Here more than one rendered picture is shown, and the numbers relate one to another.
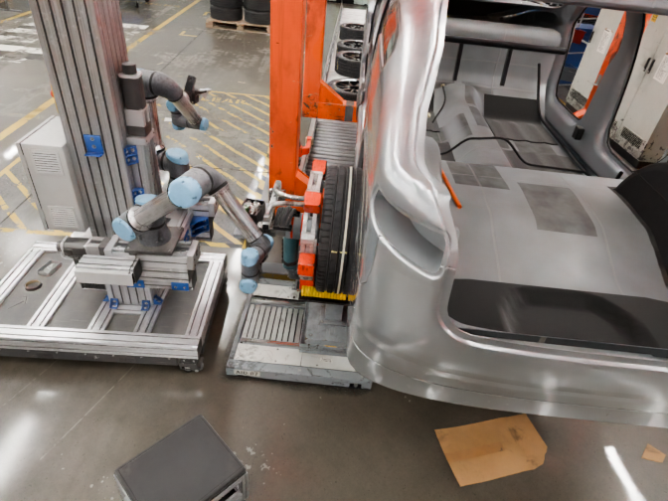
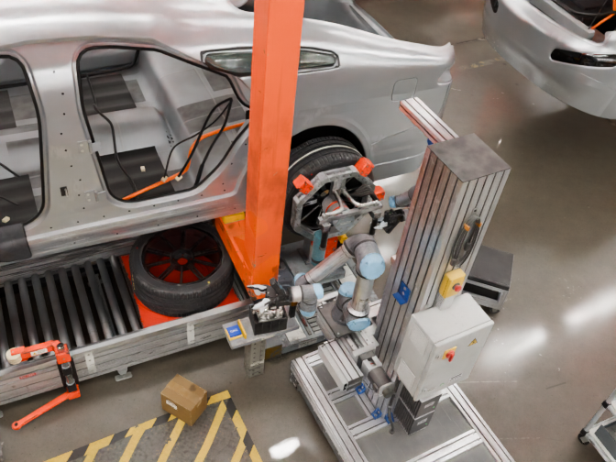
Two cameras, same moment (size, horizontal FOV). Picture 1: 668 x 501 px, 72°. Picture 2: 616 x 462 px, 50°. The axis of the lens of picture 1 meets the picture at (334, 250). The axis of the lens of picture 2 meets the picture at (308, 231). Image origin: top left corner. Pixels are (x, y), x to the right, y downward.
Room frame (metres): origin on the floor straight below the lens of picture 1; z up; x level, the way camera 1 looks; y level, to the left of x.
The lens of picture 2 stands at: (3.63, 2.78, 3.65)
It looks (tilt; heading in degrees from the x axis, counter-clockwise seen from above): 45 degrees down; 241
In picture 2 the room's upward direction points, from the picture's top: 8 degrees clockwise
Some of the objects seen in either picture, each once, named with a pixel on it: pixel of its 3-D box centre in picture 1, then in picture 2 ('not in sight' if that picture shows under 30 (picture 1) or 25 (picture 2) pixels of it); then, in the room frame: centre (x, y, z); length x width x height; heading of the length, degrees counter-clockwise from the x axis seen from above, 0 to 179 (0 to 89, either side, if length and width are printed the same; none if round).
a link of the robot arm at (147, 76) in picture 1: (150, 121); (362, 289); (2.32, 1.05, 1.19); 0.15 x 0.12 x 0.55; 80
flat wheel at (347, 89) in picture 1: (353, 95); not in sight; (5.66, -0.03, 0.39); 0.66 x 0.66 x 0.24
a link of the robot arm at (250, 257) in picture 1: (250, 259); not in sight; (1.55, 0.35, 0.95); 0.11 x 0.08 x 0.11; 166
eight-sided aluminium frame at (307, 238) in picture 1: (311, 227); (333, 204); (2.00, 0.13, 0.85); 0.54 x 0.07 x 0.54; 1
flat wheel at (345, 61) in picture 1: (357, 64); not in sight; (7.11, -0.03, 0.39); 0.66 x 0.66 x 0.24
